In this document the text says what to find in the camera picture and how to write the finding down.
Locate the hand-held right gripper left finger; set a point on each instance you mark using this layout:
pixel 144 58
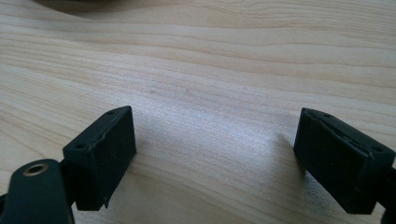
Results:
pixel 99 161

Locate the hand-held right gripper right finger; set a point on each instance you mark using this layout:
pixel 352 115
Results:
pixel 337 161

